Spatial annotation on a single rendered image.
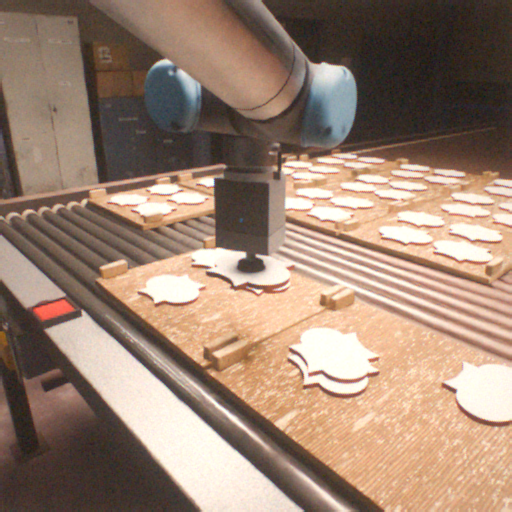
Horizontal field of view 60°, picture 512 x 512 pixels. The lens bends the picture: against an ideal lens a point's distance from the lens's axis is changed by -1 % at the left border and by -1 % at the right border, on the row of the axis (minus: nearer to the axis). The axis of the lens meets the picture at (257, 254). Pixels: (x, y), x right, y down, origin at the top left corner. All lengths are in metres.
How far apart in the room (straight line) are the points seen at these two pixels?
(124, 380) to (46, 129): 4.59
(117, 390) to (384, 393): 0.38
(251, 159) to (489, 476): 0.46
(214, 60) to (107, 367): 0.54
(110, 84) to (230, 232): 4.94
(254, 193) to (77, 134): 4.73
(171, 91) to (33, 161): 4.75
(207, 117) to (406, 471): 0.44
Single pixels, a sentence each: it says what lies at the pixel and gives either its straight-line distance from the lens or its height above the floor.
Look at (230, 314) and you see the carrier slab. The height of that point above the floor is 0.94.
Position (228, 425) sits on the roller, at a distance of 0.63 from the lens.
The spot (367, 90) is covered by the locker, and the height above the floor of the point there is 1.10.
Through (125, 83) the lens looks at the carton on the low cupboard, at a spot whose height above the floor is 1.26.
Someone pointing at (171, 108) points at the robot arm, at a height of 1.31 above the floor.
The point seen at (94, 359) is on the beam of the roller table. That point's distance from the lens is 0.78.
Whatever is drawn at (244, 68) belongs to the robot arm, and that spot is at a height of 1.35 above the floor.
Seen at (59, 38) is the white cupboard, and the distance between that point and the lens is 5.24.
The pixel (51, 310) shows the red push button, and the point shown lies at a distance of 0.93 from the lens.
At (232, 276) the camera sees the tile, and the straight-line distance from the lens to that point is 0.64.
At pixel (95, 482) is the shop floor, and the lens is 1.86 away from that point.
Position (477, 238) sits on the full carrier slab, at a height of 0.94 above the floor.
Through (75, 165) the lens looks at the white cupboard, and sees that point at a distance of 5.30.
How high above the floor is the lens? 1.34
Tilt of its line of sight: 22 degrees down
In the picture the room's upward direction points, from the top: straight up
